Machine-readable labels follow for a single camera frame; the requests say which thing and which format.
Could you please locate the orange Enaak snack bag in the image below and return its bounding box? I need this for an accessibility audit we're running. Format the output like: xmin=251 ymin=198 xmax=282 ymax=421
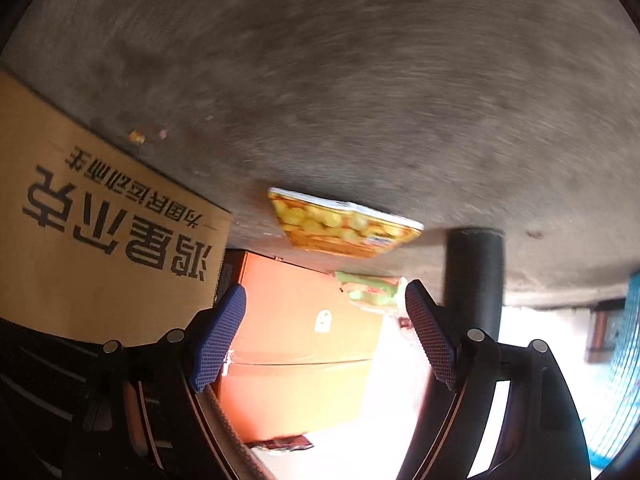
xmin=267 ymin=188 xmax=424 ymax=259

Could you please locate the brown printed cardboard box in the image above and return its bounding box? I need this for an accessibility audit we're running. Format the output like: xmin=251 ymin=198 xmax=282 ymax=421
xmin=1 ymin=74 xmax=231 ymax=346

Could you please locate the blue plastic basket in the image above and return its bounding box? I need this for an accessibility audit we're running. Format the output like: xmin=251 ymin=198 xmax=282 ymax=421
xmin=588 ymin=272 xmax=639 ymax=469

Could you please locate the orange cardboard box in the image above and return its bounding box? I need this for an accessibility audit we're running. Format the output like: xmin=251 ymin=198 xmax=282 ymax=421
xmin=214 ymin=249 xmax=383 ymax=443

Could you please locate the gold snack wrapper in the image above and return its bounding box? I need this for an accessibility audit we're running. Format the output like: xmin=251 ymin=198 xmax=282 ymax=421
xmin=256 ymin=434 xmax=314 ymax=452

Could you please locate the black table leg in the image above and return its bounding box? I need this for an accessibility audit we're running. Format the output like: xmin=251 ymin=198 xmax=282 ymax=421
xmin=444 ymin=226 xmax=506 ymax=340

